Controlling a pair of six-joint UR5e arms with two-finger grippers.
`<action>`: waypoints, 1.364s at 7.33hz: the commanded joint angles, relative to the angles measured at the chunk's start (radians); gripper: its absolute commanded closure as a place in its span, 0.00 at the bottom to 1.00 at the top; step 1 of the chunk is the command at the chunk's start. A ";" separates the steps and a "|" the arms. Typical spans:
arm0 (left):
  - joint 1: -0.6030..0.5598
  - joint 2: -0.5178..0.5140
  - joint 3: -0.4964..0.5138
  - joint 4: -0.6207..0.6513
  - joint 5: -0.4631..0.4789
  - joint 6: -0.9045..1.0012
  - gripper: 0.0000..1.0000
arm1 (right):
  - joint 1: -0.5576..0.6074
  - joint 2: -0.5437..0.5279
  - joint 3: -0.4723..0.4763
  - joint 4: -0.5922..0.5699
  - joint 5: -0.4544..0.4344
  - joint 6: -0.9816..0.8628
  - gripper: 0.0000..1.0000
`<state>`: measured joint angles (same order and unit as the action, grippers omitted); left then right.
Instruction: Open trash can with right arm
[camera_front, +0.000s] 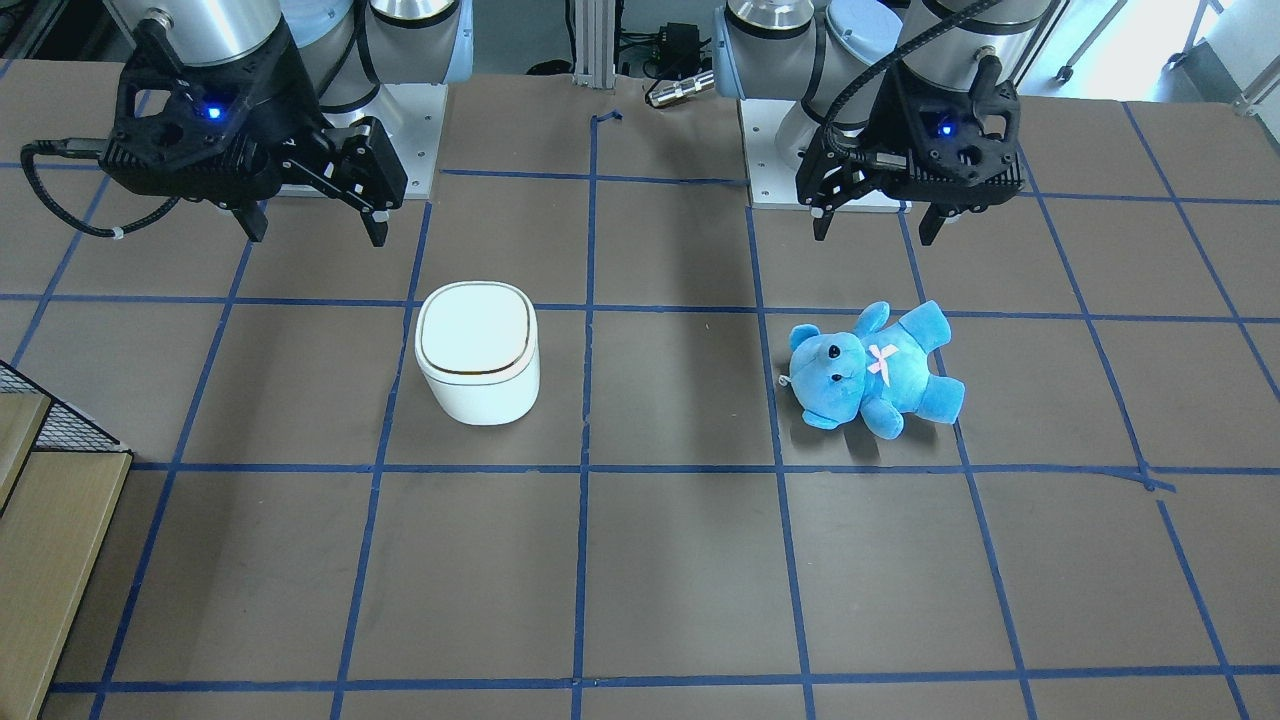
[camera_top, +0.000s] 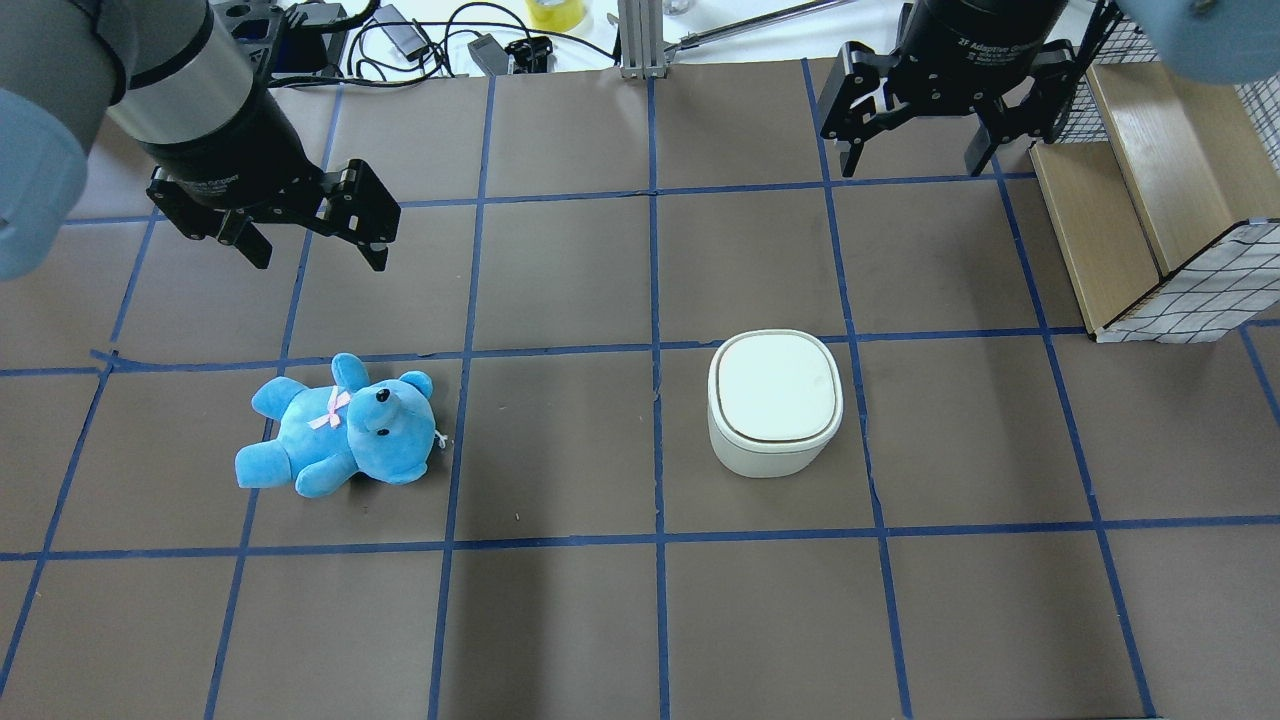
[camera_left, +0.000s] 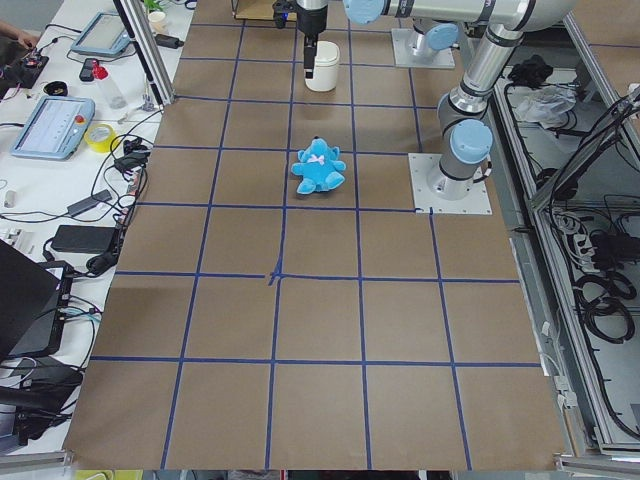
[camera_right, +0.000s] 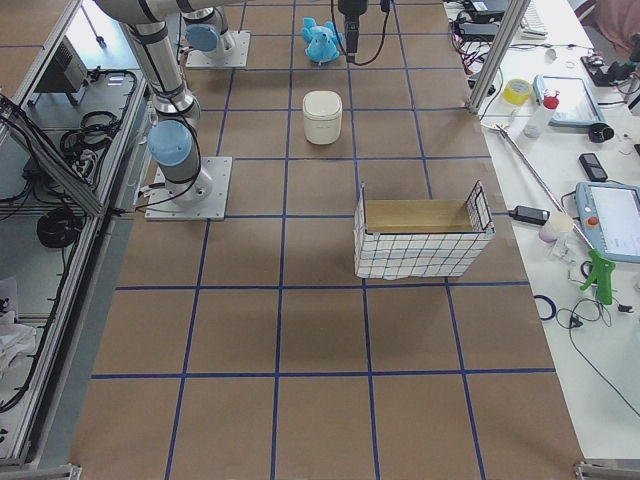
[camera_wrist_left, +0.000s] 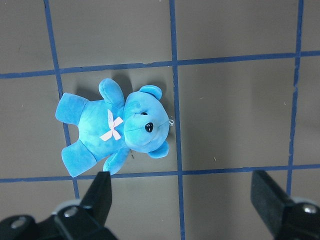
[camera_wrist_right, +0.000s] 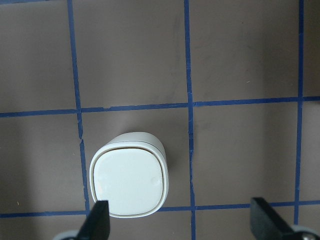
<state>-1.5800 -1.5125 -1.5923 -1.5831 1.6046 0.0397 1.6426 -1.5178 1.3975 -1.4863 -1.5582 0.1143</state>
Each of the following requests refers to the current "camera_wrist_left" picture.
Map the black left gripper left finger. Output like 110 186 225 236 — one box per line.
54 171 117 240

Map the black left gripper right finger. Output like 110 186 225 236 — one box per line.
250 170 320 240

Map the blue plush teddy bear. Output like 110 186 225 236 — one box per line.
55 78 171 177

